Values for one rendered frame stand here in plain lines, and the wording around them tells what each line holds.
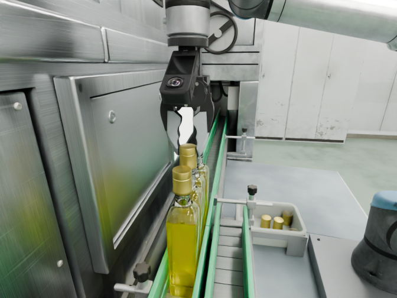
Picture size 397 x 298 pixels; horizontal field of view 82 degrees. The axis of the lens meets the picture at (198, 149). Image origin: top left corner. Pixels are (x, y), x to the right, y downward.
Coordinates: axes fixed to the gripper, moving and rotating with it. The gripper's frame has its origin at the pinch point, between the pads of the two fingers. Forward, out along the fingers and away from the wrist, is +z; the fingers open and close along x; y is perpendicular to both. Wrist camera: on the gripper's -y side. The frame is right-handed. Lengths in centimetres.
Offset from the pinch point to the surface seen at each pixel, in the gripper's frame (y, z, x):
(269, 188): 63, 43, -29
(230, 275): -1.7, 29.5, -9.7
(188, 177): -6.7, 2.3, -1.4
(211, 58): 102, -19, 4
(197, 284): -11.7, 21.0, -3.6
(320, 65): 375, -12, -148
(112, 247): -10.9, 15.4, 12.2
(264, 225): 29, 39, -22
